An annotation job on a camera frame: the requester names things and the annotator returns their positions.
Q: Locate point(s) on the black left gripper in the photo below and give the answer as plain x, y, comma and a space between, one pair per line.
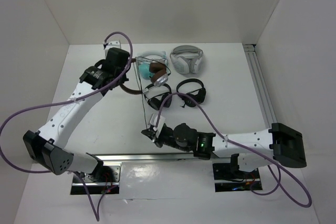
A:
124, 78

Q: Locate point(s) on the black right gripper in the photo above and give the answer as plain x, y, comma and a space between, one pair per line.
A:
150, 134

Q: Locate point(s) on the teal cat-ear headphones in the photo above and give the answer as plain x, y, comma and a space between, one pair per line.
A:
144, 59

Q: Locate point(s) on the white grey gaming headset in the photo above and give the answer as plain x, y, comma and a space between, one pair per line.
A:
187, 59

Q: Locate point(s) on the aluminium side rail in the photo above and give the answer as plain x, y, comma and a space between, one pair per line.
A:
260, 85

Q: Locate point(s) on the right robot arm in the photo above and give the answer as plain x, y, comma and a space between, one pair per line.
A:
279, 144

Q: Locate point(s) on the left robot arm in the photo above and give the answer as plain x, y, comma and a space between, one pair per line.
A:
47, 145

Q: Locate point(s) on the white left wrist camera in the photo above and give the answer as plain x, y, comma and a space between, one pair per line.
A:
112, 44

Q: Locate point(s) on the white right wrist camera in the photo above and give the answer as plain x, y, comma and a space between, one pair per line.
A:
156, 122

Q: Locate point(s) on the black headphones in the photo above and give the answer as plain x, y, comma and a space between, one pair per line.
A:
193, 97
156, 101

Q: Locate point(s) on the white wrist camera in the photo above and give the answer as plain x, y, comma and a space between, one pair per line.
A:
156, 122
112, 44

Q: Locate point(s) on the black headphones left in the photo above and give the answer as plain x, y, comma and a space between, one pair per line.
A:
156, 101

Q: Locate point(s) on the black headphones right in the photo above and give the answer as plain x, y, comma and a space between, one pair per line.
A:
193, 97

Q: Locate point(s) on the aluminium front rail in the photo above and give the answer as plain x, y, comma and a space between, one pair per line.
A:
155, 157

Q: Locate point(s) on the brown silver headphones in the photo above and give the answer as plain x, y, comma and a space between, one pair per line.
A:
159, 78

